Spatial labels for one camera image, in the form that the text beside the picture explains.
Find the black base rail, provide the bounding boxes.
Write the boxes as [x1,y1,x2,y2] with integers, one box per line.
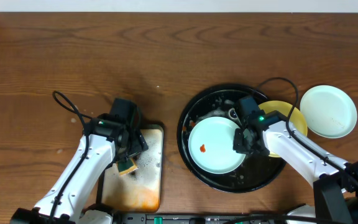
[116,212,291,224]

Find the black rectangular soapy tray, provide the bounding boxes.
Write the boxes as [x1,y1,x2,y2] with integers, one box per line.
[96,124,164,212]

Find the black round tray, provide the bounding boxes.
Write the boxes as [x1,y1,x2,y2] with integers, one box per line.
[177,83,286,194]

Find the right black cable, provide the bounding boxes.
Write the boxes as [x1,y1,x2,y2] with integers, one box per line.
[253,77,358,212]

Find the light blue plate bottom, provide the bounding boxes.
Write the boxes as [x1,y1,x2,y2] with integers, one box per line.
[188,117,246,174]

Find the yellow plate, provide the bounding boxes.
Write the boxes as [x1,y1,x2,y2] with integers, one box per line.
[257,100,308,158]

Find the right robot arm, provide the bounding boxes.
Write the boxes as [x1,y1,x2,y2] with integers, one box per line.
[233,96,358,223]

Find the orange green sponge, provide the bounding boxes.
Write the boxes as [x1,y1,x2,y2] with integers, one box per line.
[117,158,138,176]

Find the light blue plate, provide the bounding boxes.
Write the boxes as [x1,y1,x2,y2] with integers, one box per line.
[188,117,246,174]
[300,85,357,139]

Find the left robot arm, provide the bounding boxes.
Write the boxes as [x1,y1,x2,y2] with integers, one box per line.
[10,98,149,224]

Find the black cable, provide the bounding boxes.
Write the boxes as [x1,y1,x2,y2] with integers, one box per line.
[47,90,94,223]
[253,77,358,212]

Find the light blue plate top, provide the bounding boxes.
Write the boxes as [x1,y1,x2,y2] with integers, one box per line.
[300,85,357,139]

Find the left black cable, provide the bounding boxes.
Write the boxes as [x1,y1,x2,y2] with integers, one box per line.
[47,90,94,223]

